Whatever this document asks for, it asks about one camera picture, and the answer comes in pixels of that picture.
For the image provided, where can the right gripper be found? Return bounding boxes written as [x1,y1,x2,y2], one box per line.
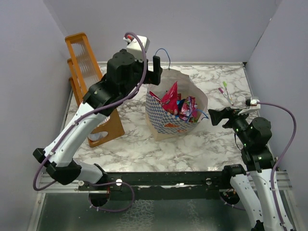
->
[209,105,253,146]

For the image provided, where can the purple berries candy bag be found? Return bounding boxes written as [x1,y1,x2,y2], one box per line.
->
[179,96,197,123]

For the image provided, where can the red chips bag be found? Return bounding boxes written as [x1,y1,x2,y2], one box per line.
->
[161,82,178,116]

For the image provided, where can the blue checkered paper bag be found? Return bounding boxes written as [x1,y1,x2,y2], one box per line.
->
[145,66,209,141]

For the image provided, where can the blue cookie snack pack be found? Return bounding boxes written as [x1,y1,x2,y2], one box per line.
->
[177,99,185,112]

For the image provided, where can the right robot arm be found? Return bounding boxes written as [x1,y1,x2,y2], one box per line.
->
[208,104,294,231]

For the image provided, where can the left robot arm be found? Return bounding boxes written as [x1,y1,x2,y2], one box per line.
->
[33,49,163,190]

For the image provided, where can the purple marker pen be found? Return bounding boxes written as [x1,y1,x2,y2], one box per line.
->
[218,88,234,106]

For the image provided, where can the green marker pen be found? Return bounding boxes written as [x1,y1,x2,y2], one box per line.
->
[223,81,232,100]

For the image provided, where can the orange wooden rack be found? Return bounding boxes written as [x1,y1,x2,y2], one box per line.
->
[64,32,126,148]

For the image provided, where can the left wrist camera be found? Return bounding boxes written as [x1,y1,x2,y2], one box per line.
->
[123,35,150,62]

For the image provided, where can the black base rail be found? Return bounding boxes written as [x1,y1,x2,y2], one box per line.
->
[78,165,246,200]

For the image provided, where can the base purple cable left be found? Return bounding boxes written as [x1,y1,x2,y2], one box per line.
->
[88,180,136,213]

